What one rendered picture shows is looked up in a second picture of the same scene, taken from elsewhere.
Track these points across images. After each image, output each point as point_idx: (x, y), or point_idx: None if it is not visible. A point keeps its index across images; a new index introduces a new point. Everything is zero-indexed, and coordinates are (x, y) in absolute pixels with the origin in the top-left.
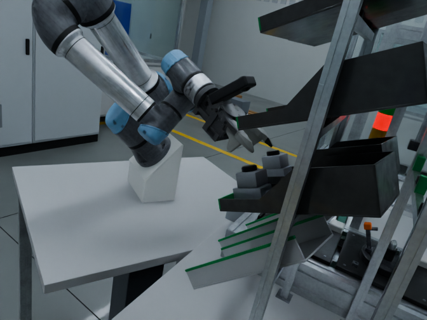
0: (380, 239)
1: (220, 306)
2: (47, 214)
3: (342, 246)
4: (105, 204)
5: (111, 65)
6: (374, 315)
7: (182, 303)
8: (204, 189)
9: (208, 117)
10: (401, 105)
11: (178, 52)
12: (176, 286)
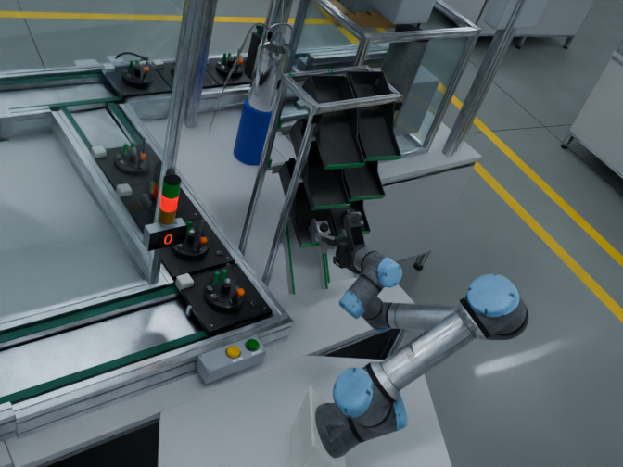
0: (256, 208)
1: (313, 306)
2: (426, 440)
3: (205, 268)
4: (372, 443)
5: (438, 305)
6: None
7: (337, 317)
8: (233, 446)
9: None
10: None
11: (393, 261)
12: (336, 329)
